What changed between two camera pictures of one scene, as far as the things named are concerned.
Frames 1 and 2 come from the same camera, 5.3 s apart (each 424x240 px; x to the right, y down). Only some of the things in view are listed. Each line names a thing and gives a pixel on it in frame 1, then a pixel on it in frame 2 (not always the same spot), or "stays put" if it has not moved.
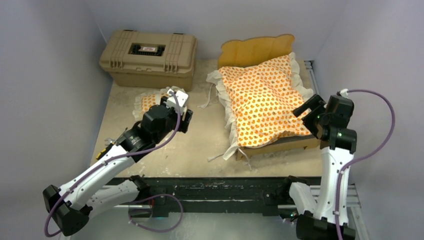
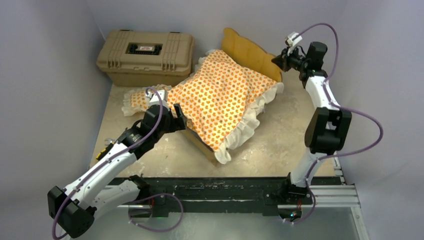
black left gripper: (183, 123) stays put
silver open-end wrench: (109, 141) stays put
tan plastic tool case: (149, 60) stays put
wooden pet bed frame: (235, 52) → (262, 61)
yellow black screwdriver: (103, 151) stays put
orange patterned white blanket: (258, 100) → (221, 99)
